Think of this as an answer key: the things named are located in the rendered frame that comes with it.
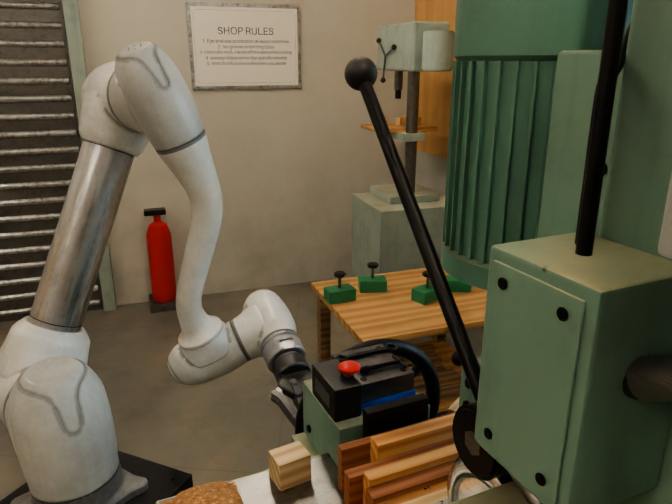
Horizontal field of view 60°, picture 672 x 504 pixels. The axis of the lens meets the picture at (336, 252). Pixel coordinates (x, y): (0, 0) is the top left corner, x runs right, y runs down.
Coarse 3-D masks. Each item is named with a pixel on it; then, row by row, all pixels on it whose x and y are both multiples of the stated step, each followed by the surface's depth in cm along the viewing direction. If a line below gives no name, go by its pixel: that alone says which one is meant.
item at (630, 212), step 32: (640, 0) 34; (640, 32) 35; (640, 64) 35; (640, 96) 35; (640, 128) 36; (640, 160) 36; (608, 192) 38; (640, 192) 36; (608, 224) 39; (640, 224) 36
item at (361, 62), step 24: (360, 72) 60; (384, 120) 59; (384, 144) 58; (408, 192) 55; (408, 216) 55; (432, 264) 53; (456, 312) 51; (456, 336) 50; (456, 432) 49; (480, 456) 46
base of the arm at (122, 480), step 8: (120, 464) 111; (120, 472) 109; (128, 472) 113; (112, 480) 106; (120, 480) 108; (128, 480) 110; (136, 480) 110; (144, 480) 111; (104, 488) 104; (112, 488) 106; (120, 488) 108; (128, 488) 108; (136, 488) 109; (144, 488) 110; (24, 496) 107; (32, 496) 102; (88, 496) 102; (96, 496) 103; (104, 496) 104; (112, 496) 105; (120, 496) 106; (128, 496) 108
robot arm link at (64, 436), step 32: (32, 384) 97; (64, 384) 98; (96, 384) 103; (32, 416) 96; (64, 416) 97; (96, 416) 101; (32, 448) 96; (64, 448) 97; (96, 448) 101; (32, 480) 99; (64, 480) 99; (96, 480) 102
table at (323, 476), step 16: (304, 432) 89; (320, 464) 78; (240, 480) 75; (256, 480) 75; (272, 480) 75; (320, 480) 75; (336, 480) 75; (256, 496) 72; (272, 496) 72; (288, 496) 72; (304, 496) 72; (320, 496) 72; (336, 496) 72
